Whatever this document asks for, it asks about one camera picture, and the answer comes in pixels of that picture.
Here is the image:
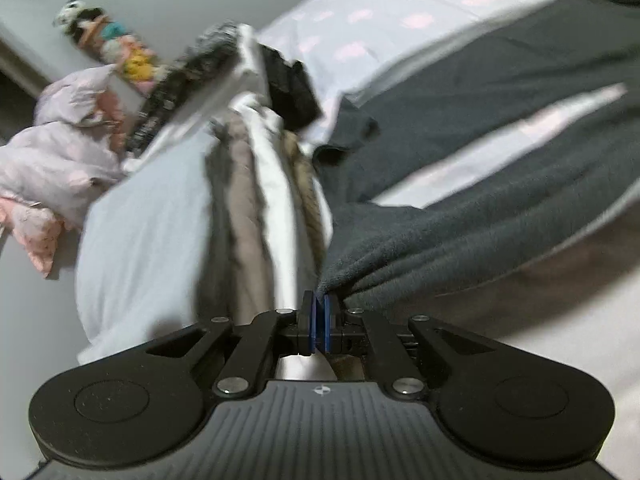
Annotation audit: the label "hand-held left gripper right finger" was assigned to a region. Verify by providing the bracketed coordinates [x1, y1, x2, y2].
[324, 294, 493, 400]

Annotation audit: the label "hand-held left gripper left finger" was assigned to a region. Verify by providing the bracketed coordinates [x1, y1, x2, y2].
[145, 292, 317, 400]

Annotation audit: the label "dark grey fleece pants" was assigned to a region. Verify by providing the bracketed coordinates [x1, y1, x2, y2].
[312, 0, 640, 311]

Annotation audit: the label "stack of folded clothes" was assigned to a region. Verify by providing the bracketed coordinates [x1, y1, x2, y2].
[75, 92, 335, 381]

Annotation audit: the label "black folded garment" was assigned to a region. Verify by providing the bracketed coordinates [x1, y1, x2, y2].
[262, 45, 324, 134]

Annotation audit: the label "white folded garment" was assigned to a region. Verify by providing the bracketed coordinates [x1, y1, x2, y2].
[235, 24, 273, 108]

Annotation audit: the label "dark grey knitted garment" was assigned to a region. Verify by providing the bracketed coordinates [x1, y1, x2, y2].
[124, 21, 243, 156]

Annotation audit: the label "crumpled pale pink quilt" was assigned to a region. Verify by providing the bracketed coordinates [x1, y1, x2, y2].
[0, 64, 128, 280]

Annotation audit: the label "row of plush toys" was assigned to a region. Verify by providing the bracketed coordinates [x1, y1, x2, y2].
[52, 0, 168, 97]

